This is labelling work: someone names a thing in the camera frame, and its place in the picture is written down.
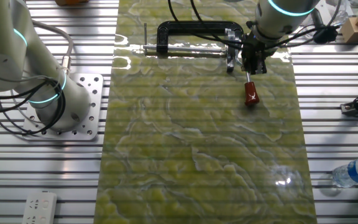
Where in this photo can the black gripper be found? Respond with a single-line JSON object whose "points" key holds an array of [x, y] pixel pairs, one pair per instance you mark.
{"points": [[253, 49]]}

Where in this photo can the metal lever with red knob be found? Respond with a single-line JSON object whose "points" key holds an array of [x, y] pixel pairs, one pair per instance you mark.
{"points": [[251, 93]]}

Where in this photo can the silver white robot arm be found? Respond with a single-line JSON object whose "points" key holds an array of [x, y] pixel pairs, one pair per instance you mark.
{"points": [[5, 46]]}

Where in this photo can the grey metal lever base housing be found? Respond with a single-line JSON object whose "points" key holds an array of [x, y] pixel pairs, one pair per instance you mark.
{"points": [[230, 62]]}

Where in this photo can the black C-clamp with steel screw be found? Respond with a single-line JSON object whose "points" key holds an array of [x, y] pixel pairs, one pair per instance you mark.
{"points": [[197, 25]]}

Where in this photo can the large pale wooden block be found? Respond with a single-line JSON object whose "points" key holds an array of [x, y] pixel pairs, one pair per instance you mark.
{"points": [[351, 32]]}

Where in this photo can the green marble pattern mat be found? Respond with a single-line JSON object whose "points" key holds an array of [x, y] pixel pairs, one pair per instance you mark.
{"points": [[182, 140]]}

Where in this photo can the clear water bottle blue cap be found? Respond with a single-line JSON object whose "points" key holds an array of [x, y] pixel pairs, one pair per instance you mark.
{"points": [[353, 172]]}

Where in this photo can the silver robot mounting plate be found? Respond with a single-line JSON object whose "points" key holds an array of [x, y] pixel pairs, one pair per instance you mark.
{"points": [[89, 93]]}

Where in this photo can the white power strip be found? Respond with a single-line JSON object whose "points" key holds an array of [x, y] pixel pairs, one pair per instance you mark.
{"points": [[39, 208]]}

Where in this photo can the black camera stand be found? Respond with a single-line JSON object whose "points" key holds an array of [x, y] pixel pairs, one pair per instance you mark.
{"points": [[325, 34]]}

